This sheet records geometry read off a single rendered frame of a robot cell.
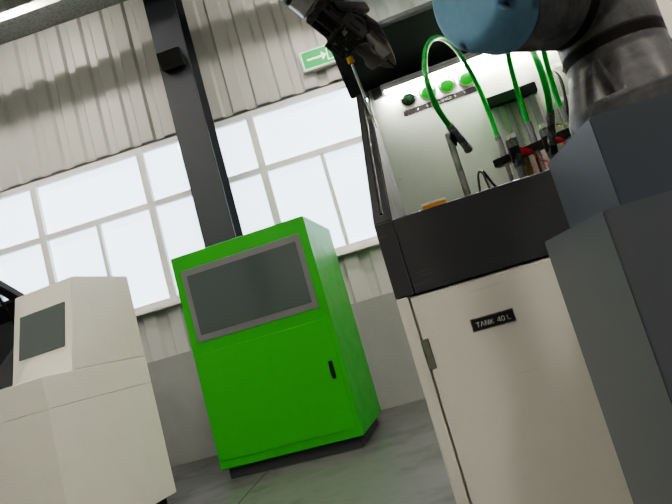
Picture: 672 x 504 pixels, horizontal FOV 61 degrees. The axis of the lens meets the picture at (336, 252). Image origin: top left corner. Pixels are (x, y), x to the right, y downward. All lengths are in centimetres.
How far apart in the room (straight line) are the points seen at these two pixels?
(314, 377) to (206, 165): 238
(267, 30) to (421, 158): 456
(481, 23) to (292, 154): 505
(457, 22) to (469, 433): 77
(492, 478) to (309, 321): 284
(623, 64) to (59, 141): 622
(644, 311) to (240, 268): 361
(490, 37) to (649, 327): 33
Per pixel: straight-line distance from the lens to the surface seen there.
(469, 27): 68
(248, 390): 409
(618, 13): 76
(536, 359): 116
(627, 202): 65
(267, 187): 558
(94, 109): 653
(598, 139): 66
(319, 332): 389
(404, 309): 115
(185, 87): 571
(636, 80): 72
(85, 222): 631
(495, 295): 115
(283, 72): 594
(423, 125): 177
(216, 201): 528
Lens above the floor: 75
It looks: 8 degrees up
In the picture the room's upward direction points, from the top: 16 degrees counter-clockwise
